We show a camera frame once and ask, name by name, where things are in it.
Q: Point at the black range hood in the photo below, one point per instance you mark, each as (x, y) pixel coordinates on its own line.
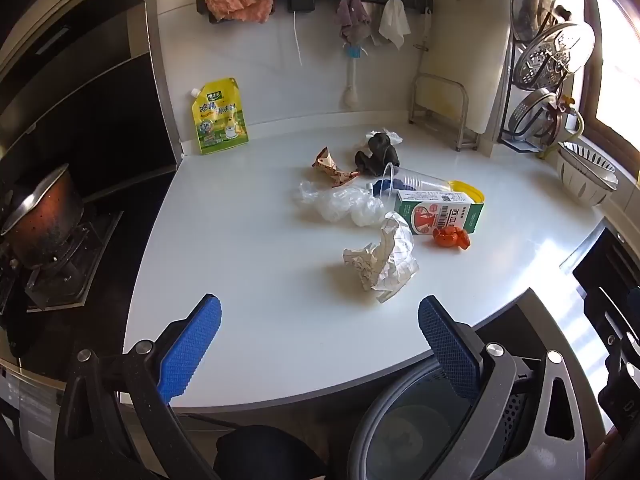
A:
(75, 85)

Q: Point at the large steel pot lid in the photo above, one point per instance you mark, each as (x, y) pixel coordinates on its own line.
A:
(542, 0)

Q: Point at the metal cutting board rack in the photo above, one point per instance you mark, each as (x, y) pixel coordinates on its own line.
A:
(462, 110)

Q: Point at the grey hanging cloth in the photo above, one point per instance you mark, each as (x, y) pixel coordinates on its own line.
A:
(352, 17)

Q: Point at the kitchen sink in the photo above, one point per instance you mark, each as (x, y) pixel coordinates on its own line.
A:
(610, 255)

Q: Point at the window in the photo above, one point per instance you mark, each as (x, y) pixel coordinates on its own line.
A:
(615, 60)

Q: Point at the red and white snack wrapper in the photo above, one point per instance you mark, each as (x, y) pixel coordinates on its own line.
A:
(334, 170)

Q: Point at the black gas stove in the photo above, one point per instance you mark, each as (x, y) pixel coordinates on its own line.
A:
(75, 270)

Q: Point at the small glass pot lid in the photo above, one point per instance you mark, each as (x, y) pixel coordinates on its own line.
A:
(532, 112)

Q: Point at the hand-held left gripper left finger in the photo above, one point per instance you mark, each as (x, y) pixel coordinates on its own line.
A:
(192, 345)

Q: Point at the yellow plastic lid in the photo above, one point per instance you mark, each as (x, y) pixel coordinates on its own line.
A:
(470, 191)

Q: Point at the white cutting board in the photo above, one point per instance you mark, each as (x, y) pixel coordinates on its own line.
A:
(475, 60)

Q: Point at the white patterned colander bowl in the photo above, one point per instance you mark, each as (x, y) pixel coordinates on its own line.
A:
(582, 180)

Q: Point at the orange crumpled wrapper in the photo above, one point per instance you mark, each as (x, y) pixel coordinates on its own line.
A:
(452, 239)

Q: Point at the crumpled white tissue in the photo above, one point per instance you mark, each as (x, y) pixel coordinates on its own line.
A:
(392, 135)

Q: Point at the clear plastic bag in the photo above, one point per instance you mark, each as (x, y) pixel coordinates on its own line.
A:
(340, 205)

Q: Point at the blue plastic piece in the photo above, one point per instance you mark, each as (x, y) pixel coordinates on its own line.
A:
(386, 187)

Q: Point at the white bottle brush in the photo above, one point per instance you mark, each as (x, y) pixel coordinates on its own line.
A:
(351, 75)

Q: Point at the yellow seasoning pouch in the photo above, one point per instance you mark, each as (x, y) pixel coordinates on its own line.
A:
(220, 120)

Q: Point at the brown cooking pot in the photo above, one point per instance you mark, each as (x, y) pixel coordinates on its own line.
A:
(45, 215)

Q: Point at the clear plastic cup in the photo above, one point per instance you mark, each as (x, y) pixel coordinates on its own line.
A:
(425, 182)

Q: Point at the green and white carton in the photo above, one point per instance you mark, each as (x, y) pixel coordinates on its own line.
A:
(435, 212)

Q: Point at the perforated steel steamer plate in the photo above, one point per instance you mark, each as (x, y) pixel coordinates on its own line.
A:
(555, 55)

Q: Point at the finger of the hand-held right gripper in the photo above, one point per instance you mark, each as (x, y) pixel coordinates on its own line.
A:
(622, 390)
(612, 322)

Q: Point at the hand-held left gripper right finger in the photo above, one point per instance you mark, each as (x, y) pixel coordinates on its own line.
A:
(445, 340)

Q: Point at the grey round trash bin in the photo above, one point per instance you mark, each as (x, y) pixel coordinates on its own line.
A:
(400, 410)

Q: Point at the black cloth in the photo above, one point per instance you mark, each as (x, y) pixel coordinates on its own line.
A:
(377, 155)

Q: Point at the crumpled white paper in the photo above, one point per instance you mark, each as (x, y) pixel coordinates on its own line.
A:
(387, 260)

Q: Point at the white hanging cloth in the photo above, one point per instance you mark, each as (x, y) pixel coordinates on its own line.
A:
(395, 22)

